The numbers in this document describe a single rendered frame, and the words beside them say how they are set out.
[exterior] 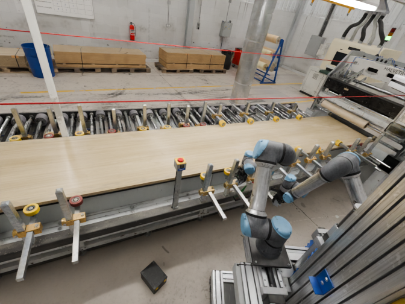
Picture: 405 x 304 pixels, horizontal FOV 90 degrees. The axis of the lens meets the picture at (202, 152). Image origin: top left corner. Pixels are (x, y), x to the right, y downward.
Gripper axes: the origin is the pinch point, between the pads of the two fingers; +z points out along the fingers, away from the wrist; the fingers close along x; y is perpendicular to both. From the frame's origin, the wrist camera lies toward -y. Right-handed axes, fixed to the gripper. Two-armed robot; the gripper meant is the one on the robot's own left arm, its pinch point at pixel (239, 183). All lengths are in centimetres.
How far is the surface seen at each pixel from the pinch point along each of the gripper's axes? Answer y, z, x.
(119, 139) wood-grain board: 53, 2, -115
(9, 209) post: 141, -15, -58
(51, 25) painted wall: -45, -1, -731
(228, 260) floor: 9, 92, 23
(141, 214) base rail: 75, 22, -37
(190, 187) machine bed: 21.2, 24.7, -37.7
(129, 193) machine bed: 74, 16, -57
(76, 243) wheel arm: 121, 7, -32
